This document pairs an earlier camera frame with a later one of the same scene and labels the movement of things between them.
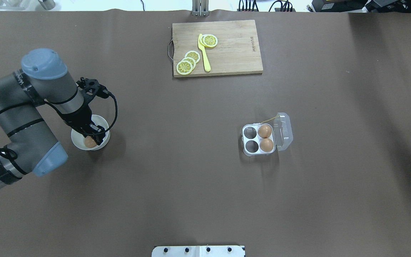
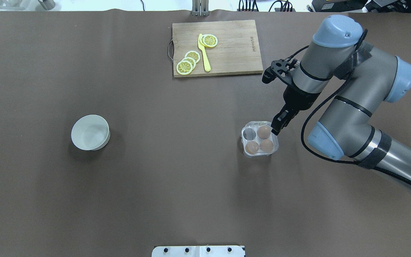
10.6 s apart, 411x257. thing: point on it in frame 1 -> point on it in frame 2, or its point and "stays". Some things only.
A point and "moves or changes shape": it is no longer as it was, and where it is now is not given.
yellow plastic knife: (206, 64) stays
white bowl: (78, 139) stays
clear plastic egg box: (261, 139) moves or changes shape
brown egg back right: (266, 145) stays
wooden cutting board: (237, 51) stays
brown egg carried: (89, 142) -> (252, 147)
